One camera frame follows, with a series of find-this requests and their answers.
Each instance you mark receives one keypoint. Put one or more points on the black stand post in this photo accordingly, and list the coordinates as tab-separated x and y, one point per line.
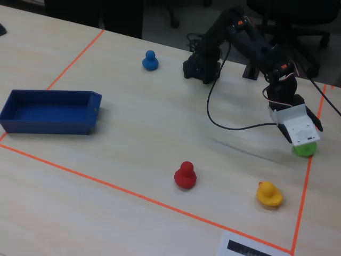
251	72

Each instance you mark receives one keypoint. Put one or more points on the orange tape line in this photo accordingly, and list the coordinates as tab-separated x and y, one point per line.
133	193
76	59
305	186

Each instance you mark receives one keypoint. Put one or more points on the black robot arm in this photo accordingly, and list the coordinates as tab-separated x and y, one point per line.
245	40

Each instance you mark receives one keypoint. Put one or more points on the yellow rubber duck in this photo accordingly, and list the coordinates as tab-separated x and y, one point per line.
269	194

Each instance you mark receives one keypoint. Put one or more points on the green rubber duck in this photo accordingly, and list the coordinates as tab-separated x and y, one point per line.
303	150

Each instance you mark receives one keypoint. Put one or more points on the black office chair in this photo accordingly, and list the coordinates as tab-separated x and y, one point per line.
306	26

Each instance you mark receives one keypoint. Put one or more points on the dark flat object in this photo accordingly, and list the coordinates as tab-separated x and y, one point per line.
2	30

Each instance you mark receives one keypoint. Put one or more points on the red rubber duck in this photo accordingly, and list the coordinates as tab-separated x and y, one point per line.
185	176

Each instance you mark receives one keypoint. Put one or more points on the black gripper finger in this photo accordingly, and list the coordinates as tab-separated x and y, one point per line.
285	134
315	120

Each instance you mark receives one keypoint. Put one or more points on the dark person legs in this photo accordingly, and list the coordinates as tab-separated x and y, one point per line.
120	16

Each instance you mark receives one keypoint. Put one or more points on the blue rubber duck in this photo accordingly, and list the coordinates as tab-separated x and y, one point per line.
150	61

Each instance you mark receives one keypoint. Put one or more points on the white paper label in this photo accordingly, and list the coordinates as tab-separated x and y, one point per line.
239	245

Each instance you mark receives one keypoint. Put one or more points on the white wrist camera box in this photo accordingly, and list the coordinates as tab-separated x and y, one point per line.
301	125

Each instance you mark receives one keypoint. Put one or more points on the blue plastic box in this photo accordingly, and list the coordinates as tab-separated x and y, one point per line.
50	112

